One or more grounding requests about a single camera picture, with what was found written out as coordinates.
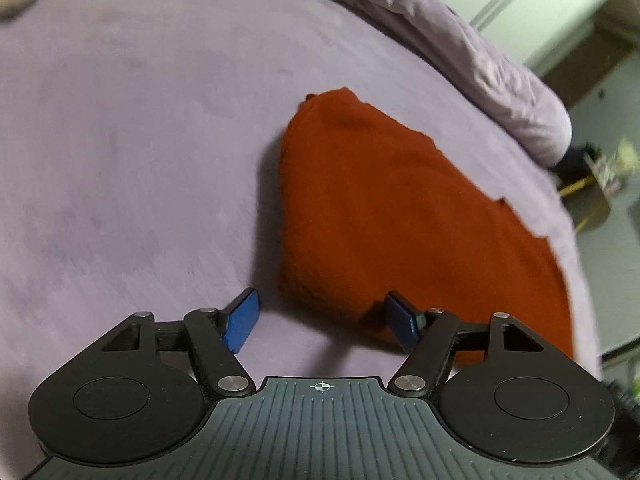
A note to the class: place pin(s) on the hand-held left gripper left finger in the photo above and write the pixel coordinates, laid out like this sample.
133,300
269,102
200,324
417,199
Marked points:
245,321

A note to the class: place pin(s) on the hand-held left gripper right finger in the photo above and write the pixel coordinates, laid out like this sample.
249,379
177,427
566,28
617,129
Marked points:
402,322

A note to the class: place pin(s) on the red button cardigan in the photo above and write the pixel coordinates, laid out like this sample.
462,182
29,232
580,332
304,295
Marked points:
380,200

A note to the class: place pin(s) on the purple bed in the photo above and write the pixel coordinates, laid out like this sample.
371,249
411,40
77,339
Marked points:
125,160

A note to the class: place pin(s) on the yellow-legged side table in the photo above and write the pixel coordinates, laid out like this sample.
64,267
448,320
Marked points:
592,207

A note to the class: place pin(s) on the dark cloth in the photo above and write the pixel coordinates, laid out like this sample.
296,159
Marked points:
572,162

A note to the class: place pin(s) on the small white pink bottles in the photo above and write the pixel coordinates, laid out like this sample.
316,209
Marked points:
607,172

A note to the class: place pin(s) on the purple duvet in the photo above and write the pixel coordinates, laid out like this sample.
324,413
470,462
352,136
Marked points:
475,60

